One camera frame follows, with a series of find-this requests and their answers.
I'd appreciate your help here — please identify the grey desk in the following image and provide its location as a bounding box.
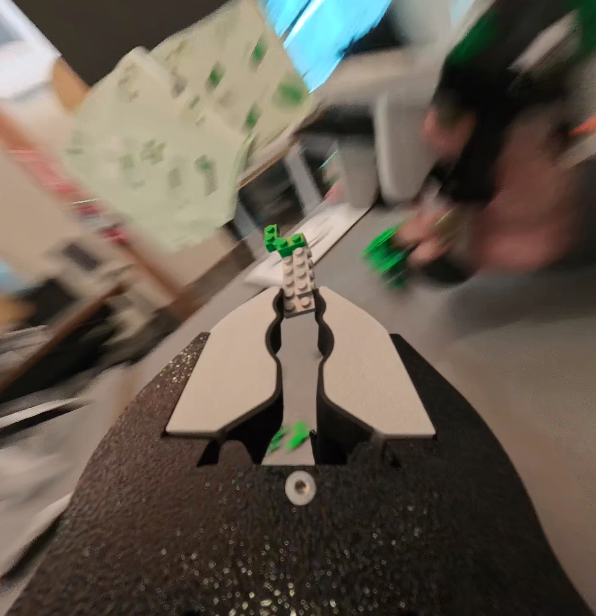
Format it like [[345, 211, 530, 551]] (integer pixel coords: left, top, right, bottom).
[[0, 202, 596, 616]]

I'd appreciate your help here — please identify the black backing board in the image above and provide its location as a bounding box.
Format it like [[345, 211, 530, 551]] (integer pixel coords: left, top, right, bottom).
[[14, 0, 279, 85]]

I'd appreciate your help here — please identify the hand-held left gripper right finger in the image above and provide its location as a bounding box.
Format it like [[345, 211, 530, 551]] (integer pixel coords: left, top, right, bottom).
[[317, 288, 436, 438]]

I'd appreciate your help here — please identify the light green instruction booklet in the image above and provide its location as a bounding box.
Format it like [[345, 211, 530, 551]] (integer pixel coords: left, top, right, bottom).
[[62, 0, 320, 253]]

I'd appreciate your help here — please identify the grey and green brick assembly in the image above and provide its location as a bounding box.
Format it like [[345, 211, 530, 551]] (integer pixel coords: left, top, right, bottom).
[[263, 224, 319, 319]]

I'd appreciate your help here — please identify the person's right hand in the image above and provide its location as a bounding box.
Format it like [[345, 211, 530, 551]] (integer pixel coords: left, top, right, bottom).
[[399, 111, 596, 276]]

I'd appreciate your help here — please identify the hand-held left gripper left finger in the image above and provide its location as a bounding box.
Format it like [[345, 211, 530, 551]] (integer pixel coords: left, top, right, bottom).
[[165, 288, 285, 438]]

